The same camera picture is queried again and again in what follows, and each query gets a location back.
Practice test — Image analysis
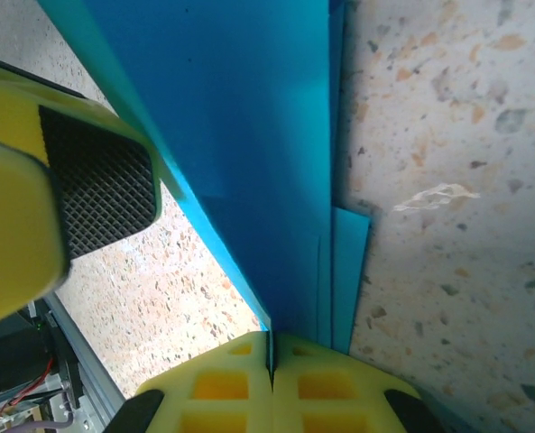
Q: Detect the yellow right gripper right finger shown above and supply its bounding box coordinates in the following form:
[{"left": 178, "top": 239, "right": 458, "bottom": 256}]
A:
[{"left": 271, "top": 332, "right": 436, "bottom": 433}]

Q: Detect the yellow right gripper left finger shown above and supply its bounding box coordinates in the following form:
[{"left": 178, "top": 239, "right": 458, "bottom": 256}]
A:
[{"left": 106, "top": 331, "right": 273, "bottom": 433}]

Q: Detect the small pale scrap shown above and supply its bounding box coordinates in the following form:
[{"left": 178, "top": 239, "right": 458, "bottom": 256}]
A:
[{"left": 392, "top": 182, "right": 481, "bottom": 213}]

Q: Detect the aluminium mounting rail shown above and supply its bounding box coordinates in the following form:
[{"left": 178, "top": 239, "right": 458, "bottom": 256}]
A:
[{"left": 41, "top": 295, "right": 131, "bottom": 433}]

